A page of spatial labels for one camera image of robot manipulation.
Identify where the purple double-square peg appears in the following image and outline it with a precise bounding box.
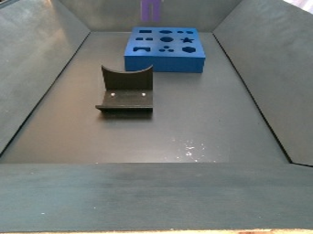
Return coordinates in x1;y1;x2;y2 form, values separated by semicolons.
140;0;161;22

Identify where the blue shape-sorting board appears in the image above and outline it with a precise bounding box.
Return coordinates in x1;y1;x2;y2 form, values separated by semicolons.
123;27;205;73

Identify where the black curved holder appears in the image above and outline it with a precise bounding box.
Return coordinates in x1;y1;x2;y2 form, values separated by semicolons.
94;67;152;112

